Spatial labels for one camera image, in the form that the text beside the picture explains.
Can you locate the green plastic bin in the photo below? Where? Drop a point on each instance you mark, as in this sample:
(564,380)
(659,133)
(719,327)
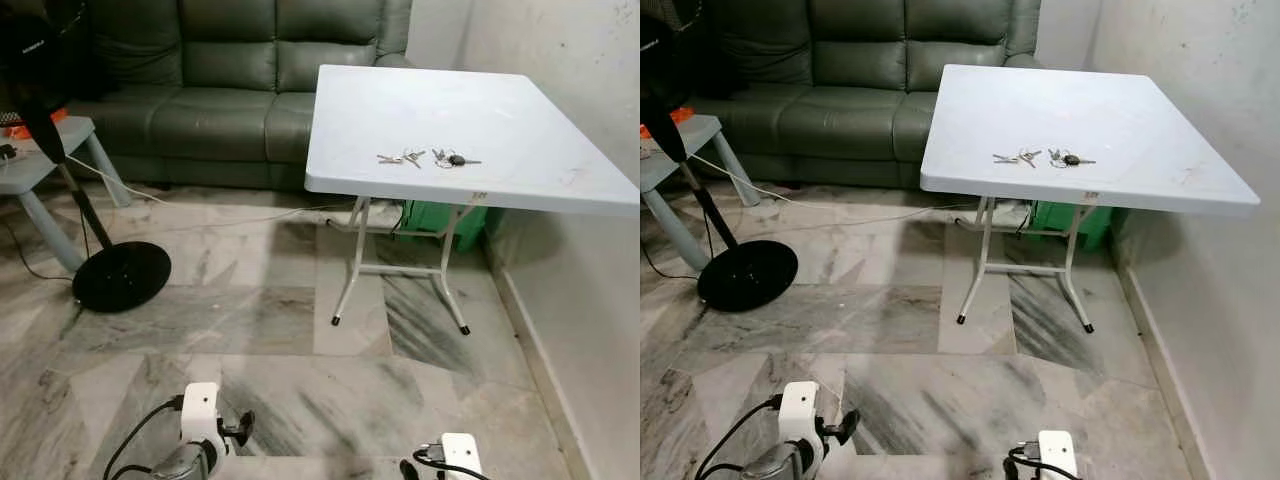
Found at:
(1072,222)
(440,222)

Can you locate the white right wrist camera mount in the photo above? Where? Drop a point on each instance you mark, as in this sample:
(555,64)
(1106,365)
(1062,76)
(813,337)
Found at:
(1058,455)
(462,455)

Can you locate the green leather sofa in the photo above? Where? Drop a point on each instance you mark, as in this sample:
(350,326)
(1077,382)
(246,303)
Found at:
(220,110)
(840,110)

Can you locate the black pedestal fan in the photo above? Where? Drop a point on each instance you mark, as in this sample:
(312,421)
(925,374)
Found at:
(120,276)
(746,276)

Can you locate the small grey side table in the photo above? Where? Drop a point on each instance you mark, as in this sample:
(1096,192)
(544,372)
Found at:
(76,134)
(706,130)

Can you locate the orange item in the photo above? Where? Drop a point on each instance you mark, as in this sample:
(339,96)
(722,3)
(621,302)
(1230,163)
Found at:
(683,113)
(58,116)

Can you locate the key bunch with black fob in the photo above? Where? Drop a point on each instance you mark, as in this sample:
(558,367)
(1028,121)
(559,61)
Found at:
(1071,159)
(456,159)

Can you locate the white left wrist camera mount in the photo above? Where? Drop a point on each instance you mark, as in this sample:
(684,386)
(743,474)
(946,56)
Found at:
(200,408)
(799,406)

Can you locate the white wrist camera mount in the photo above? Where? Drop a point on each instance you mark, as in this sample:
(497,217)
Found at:
(799,406)
(462,455)
(200,408)
(1058,455)

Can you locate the silver key bunch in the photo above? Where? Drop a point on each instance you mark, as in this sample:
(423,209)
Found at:
(410,157)
(1026,157)

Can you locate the white folding table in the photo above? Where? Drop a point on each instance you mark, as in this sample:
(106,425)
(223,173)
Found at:
(500,120)
(1110,120)

